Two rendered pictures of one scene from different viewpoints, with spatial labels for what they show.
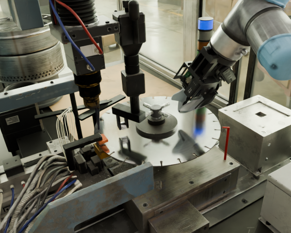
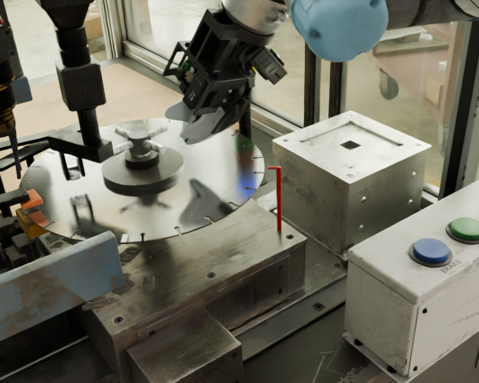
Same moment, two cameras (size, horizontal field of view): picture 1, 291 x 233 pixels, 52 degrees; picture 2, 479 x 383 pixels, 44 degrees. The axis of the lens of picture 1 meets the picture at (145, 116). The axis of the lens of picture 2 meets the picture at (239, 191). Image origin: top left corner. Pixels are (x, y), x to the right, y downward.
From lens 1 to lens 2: 11 cm
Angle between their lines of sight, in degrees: 5
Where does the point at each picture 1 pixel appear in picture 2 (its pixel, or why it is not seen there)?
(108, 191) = (26, 288)
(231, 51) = (257, 15)
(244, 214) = (317, 330)
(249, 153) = (329, 218)
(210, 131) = (245, 175)
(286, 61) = (333, 23)
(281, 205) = (374, 304)
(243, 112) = (318, 143)
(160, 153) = (142, 219)
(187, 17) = not seen: outside the picture
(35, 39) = not seen: outside the picture
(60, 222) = not seen: outside the picture
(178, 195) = (185, 299)
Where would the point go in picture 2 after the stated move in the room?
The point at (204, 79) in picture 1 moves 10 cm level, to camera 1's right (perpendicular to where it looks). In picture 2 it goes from (217, 73) to (302, 66)
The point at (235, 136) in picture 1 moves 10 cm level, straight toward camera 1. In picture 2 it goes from (304, 188) to (295, 223)
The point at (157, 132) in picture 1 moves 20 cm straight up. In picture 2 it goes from (142, 182) to (118, 27)
